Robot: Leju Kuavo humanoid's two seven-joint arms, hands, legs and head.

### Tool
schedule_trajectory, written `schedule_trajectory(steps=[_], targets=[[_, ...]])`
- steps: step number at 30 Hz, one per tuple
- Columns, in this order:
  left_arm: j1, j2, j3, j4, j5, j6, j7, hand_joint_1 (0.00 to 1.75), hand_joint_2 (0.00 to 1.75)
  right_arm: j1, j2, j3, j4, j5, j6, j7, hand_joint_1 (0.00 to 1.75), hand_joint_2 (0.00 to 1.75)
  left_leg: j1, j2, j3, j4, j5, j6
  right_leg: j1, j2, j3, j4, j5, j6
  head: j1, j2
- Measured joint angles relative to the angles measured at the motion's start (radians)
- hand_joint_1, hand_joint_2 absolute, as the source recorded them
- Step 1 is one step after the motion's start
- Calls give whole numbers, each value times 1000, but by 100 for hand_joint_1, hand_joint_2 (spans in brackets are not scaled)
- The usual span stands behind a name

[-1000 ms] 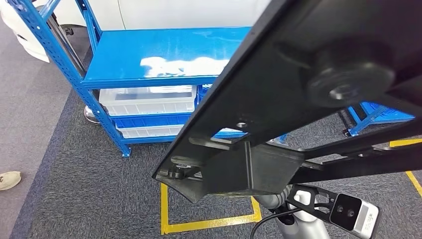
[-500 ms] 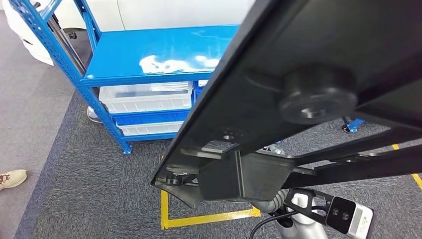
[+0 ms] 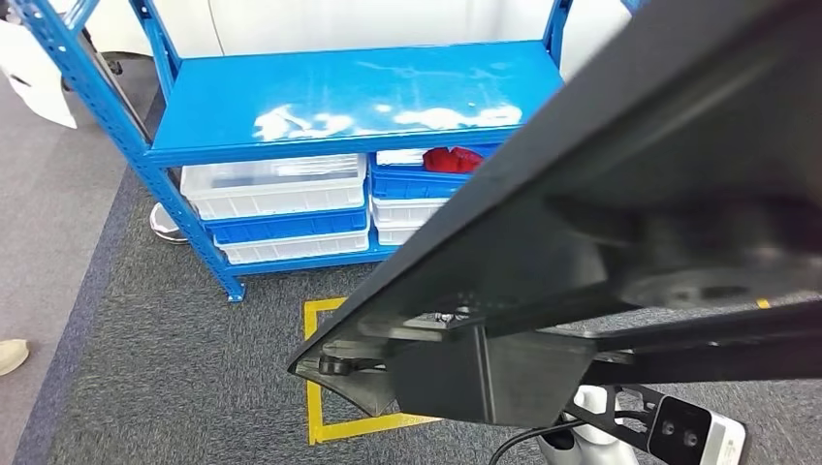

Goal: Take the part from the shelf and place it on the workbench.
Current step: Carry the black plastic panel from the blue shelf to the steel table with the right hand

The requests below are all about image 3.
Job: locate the black plastic plate part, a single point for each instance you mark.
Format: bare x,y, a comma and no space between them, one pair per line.
578,160

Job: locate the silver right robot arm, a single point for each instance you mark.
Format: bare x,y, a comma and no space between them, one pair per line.
597,443

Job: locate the red plastic part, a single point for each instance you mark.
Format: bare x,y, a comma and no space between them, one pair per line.
449,160

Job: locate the blue metal shelf rack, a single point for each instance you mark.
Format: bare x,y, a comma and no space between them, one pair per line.
321,83

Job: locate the white plastic bin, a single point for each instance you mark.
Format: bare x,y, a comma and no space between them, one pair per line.
404,210
295,247
276,196
393,235

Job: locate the white car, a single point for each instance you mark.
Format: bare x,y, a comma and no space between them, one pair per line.
321,19

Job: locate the black pole with round base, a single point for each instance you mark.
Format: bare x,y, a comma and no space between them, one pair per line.
166,228

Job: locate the white car body panel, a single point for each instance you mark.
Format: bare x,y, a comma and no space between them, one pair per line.
35,83

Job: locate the person's foot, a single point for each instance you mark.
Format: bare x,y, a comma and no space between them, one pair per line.
11,356

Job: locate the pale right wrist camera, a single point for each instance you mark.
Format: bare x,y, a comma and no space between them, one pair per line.
687,433

